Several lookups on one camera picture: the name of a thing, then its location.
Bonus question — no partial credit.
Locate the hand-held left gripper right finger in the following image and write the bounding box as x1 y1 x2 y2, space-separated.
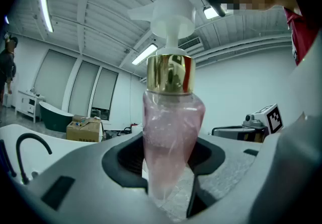
186 114 322 224

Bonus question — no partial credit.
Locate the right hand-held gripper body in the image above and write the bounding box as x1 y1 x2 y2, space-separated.
243 103 284 134

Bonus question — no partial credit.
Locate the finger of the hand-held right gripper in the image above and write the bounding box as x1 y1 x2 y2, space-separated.
211 125 265 143

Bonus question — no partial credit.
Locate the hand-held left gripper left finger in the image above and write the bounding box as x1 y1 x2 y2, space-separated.
24 131 177 224

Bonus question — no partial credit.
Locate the white bathtub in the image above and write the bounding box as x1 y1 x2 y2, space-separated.
0 124 101 186

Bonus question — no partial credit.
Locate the pink white bottle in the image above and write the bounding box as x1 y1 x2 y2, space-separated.
127 0 206 201

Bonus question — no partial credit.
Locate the dark green bathtub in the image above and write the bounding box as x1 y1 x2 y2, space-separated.
39 101 74 133

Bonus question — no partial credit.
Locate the brown cardboard box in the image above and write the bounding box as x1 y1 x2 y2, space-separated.
66 114 104 143

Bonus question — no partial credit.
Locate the person's red shirt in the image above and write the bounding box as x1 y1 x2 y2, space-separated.
283 8 320 66

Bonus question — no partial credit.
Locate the white window blind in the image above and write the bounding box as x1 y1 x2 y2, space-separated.
34 49 77 112
91 68 119 121
68 61 101 117

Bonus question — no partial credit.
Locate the ceiling air vent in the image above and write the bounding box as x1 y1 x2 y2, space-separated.
178 37 203 51

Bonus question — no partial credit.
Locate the white cabinet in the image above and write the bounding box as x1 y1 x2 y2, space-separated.
15 90 46 123

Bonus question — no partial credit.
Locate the rectangular ceiling light panel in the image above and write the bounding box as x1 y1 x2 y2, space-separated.
131 43 158 65
202 6 220 20

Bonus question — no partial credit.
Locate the long ceiling tube light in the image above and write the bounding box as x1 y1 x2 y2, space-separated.
40 0 54 33

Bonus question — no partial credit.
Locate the black head-mounted camera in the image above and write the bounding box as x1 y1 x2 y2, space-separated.
205 0 227 18

